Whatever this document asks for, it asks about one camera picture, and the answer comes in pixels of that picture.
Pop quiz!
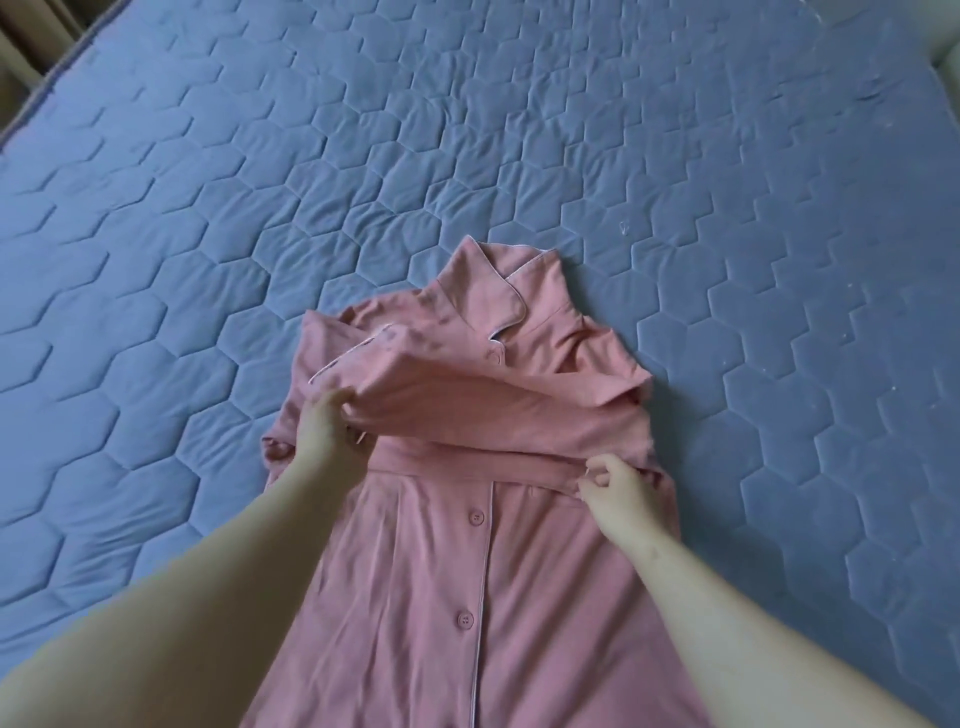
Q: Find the pink pajama shirt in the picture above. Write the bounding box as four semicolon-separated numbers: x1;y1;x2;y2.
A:
240;234;714;728

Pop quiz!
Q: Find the person's right hand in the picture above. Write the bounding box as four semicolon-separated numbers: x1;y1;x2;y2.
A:
576;453;677;560

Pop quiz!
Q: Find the person's right forearm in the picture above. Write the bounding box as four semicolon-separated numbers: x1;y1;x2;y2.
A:
630;528;935;728

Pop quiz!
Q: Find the person's left hand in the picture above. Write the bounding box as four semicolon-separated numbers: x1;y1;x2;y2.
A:
288;385;374;489

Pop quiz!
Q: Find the patterned curtain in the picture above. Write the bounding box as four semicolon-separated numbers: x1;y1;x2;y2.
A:
0;0;114;92

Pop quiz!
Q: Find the blue quilted mattress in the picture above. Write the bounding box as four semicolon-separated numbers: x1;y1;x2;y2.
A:
0;0;960;728

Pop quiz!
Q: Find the person's left forearm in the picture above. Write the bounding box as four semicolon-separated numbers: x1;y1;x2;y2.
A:
0;462;354;728

